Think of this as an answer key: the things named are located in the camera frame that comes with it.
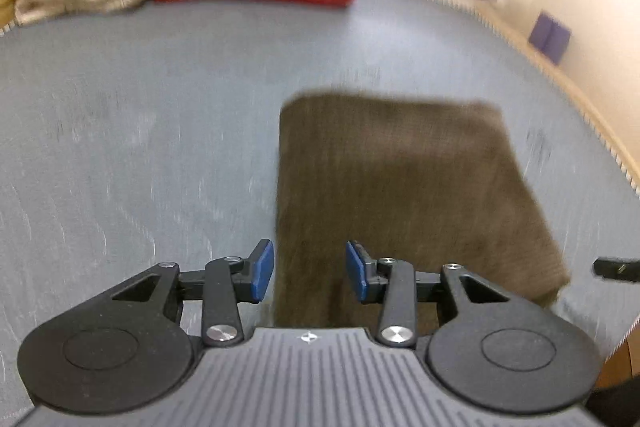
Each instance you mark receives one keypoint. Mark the purple square pad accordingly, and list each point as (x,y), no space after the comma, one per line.
(550,37)

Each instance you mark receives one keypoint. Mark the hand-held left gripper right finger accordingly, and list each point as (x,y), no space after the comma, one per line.
(356,272)

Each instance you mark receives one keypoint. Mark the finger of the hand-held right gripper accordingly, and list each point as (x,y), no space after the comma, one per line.
(615,268)

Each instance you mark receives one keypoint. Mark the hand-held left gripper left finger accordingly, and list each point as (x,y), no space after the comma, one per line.
(263,269)

